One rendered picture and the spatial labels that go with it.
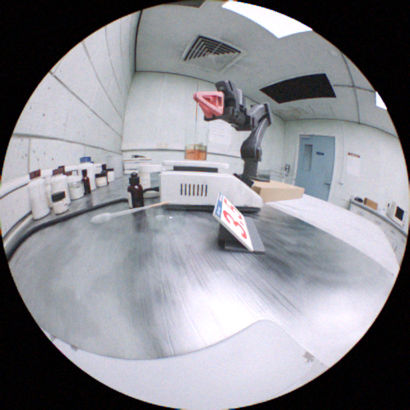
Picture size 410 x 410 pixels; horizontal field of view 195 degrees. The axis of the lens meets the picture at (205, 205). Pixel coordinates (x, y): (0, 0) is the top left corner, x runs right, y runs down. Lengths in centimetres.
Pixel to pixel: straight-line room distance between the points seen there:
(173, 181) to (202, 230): 10
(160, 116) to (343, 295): 194
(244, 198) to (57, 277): 28
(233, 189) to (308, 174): 297
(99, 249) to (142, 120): 176
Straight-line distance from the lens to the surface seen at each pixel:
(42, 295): 16
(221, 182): 20
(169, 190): 21
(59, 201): 34
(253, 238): 15
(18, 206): 41
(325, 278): 15
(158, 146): 169
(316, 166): 311
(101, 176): 58
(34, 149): 53
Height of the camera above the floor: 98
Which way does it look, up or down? 19 degrees down
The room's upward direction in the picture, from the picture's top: 4 degrees clockwise
